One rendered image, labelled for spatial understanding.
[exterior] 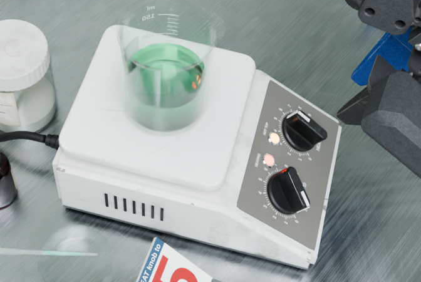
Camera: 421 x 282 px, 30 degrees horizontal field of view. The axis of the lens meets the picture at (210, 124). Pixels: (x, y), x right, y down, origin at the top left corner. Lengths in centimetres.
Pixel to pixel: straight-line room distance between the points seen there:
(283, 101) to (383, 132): 18
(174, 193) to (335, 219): 15
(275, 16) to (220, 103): 20
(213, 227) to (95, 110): 12
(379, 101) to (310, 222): 17
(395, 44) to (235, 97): 12
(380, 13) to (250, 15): 31
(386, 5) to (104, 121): 22
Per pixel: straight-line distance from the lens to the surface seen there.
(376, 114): 44
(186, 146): 55
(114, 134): 55
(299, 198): 57
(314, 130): 60
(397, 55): 56
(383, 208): 65
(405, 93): 45
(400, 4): 44
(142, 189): 56
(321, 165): 62
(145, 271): 56
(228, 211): 55
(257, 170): 57
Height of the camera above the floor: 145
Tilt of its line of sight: 56 degrees down
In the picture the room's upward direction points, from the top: 7 degrees clockwise
